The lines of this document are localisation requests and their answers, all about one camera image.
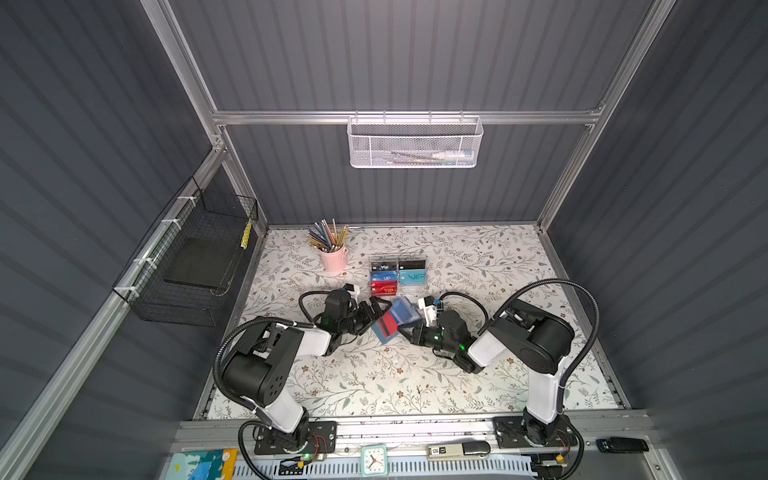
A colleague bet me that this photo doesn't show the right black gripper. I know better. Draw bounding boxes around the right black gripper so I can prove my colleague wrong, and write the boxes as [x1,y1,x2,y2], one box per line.
[398,322,458,357]

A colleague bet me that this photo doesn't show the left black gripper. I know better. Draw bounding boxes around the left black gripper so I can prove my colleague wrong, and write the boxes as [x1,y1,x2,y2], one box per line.
[338,296,390,337]

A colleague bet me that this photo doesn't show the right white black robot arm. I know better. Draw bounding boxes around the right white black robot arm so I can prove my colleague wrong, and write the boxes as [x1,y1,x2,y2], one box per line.
[398,299,575,446]

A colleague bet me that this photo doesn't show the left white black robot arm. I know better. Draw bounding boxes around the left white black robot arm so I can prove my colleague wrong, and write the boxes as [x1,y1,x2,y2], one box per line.
[212,284,393,444]

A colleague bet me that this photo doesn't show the red VIP card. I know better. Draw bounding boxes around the red VIP card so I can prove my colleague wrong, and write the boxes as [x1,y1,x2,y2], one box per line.
[370,281,398,297]

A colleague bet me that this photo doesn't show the blue VIP card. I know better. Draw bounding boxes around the blue VIP card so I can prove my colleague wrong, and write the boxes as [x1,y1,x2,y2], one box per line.
[371,271,399,282]

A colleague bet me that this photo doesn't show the black VIP card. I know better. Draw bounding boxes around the black VIP card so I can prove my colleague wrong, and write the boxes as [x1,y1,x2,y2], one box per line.
[371,261,398,272]

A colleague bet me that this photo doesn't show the teal VIP card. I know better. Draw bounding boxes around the teal VIP card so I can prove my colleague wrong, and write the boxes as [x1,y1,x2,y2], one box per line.
[399,269,427,286]

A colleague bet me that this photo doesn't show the black plain card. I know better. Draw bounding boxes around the black plain card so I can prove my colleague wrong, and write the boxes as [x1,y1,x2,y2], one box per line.
[398,259,426,271]

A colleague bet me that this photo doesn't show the pink pencil cup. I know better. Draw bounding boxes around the pink pencil cup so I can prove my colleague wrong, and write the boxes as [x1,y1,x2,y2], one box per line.
[321,246,348,275]

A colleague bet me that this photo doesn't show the coloured pencils bunch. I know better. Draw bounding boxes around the coloured pencils bunch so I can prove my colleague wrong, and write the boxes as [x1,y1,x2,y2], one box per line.
[307,219,349,253]

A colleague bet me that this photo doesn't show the silver black label device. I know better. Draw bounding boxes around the silver black label device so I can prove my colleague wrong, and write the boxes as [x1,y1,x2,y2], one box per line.
[427,440,491,461]

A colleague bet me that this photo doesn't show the small teal desk clock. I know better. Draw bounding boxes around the small teal desk clock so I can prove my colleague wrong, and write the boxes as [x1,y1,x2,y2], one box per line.
[360,445,389,478]

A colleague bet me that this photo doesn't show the yellow tag on basket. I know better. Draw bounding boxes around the yellow tag on basket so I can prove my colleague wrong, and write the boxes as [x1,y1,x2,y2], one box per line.
[239,219,252,250]

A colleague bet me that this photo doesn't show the pens in white basket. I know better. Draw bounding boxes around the pens in white basket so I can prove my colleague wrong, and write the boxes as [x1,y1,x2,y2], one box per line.
[390,150,476,167]

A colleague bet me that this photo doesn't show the black pad in basket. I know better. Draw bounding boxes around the black pad in basket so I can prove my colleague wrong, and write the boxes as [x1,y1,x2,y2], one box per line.
[163,238,237,289]

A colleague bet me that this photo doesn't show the black remote device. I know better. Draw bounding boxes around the black remote device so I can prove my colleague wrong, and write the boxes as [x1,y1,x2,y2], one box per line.
[596,437,650,454]

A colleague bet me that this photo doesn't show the colourful booklet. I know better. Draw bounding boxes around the colourful booklet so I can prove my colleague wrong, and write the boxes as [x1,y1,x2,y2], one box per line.
[164,449,238,480]

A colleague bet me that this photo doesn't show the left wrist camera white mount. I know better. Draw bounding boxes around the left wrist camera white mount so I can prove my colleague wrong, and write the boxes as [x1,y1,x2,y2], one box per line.
[342,283,360,302]

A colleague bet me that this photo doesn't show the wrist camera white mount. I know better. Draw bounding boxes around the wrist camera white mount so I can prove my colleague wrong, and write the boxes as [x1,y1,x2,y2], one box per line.
[417,296,443,327]
[342,283,360,302]

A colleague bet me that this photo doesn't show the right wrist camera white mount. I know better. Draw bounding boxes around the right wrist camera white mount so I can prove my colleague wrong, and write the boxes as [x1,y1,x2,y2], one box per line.
[417,296,443,327]

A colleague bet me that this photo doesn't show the right black corrugated cable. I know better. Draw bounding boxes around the right black corrugated cable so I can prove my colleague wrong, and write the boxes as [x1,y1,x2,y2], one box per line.
[437,278,601,391]

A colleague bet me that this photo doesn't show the black corrugated cable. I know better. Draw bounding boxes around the black corrugated cable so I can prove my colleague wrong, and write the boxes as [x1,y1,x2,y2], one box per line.
[437,278,601,391]
[212,289,337,412]

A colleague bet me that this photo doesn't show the white wire mesh basket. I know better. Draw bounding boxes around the white wire mesh basket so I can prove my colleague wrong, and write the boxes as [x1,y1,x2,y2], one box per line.
[346,114,484,169]

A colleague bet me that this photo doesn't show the left black corrugated cable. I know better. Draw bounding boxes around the left black corrugated cable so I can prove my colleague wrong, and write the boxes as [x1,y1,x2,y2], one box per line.
[212,289,337,412]

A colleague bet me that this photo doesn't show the black wire wall basket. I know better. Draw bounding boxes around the black wire wall basket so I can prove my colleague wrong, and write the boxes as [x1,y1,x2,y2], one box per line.
[113,182,259,327]

